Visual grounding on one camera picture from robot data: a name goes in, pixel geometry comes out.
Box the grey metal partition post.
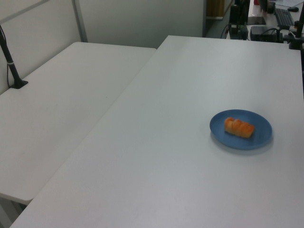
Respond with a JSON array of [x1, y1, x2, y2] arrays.
[[72, 0, 89, 44]]

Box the black mini computer box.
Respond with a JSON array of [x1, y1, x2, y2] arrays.
[[250, 25, 284, 43]]

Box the orange twisted bread roll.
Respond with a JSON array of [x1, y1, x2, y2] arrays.
[[224, 117, 255, 138]]

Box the black looped cable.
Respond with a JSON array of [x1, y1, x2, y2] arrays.
[[220, 23, 230, 39]]

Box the black equipment stand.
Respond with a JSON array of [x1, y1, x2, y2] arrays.
[[228, 0, 250, 40]]

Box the black camera stand pole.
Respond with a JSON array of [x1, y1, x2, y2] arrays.
[[0, 23, 29, 90]]

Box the blue round plate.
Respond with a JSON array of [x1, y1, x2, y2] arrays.
[[209, 109, 273, 150]]

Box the black computer keyboard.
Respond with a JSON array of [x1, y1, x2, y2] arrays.
[[274, 8, 295, 27]]

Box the wooden cabinet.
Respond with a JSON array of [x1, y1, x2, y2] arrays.
[[206, 0, 232, 19]]

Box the black camera clamp mount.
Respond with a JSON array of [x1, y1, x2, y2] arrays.
[[288, 20, 304, 51]]

